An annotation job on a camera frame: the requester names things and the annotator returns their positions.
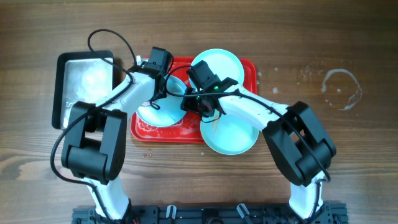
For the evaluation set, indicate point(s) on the light blue plate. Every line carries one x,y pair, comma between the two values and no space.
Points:
228,134
169,112
222,63

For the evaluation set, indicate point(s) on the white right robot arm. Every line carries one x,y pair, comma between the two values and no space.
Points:
300,147

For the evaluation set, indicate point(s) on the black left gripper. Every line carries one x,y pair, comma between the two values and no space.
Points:
159,90

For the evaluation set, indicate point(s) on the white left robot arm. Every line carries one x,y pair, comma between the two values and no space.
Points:
94,142

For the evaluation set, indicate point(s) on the red plastic tray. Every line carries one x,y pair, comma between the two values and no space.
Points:
187,130

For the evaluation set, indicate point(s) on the light blue plate bottom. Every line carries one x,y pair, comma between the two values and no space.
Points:
228,134

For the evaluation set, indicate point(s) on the light blue plate top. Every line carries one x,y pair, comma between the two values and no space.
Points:
222,63

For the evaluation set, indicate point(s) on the black metal water tray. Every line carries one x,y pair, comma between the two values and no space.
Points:
80,76

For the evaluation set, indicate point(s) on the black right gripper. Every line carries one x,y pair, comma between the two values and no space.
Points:
191,103

